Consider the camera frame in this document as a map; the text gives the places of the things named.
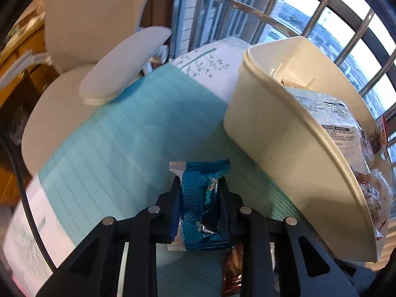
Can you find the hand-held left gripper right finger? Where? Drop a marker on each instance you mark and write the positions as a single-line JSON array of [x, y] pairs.
[[225, 216]]

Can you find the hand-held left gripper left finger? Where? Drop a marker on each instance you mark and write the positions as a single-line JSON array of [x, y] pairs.
[[176, 216]]

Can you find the blue snack packet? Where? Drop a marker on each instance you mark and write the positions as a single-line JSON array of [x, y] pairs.
[[199, 204]]

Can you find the white plastic bin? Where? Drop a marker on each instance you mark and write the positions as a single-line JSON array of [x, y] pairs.
[[278, 148]]

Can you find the clear plastic bag with label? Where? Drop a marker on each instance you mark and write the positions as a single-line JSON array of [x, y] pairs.
[[331, 117]]

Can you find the dark brown snack packet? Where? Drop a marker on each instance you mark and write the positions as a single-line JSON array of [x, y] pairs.
[[232, 269]]

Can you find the tree print tablecloth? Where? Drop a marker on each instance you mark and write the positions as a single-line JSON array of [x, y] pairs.
[[123, 136]]

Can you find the wooden desk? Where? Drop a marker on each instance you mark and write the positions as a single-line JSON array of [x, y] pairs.
[[18, 105]]

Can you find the white chair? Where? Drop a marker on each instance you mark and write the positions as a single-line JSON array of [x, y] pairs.
[[92, 37]]

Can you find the white desk lamp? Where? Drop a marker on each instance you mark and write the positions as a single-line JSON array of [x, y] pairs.
[[24, 65]]

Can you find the window with metal grille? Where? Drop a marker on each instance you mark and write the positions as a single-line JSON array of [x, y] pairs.
[[278, 6]]

